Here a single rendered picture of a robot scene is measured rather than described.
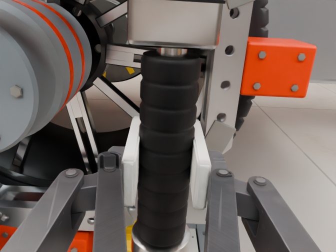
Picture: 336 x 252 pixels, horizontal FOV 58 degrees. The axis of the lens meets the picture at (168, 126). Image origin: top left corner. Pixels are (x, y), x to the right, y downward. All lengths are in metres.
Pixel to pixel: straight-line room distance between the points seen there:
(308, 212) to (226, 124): 1.33
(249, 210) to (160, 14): 0.11
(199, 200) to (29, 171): 0.47
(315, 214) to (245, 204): 1.56
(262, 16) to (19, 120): 0.36
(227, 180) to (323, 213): 1.60
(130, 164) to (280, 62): 0.29
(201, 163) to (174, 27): 0.07
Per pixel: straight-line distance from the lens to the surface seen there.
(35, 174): 0.61
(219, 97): 0.41
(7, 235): 0.57
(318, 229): 1.63
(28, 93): 0.27
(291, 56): 0.42
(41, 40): 0.31
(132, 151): 0.17
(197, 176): 0.17
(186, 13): 0.17
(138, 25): 0.17
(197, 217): 1.50
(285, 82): 0.43
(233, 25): 0.40
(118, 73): 0.95
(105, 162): 0.16
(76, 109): 0.54
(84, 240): 0.53
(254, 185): 0.16
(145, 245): 0.23
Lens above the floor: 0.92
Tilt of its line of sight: 22 degrees down
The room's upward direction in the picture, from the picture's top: 3 degrees clockwise
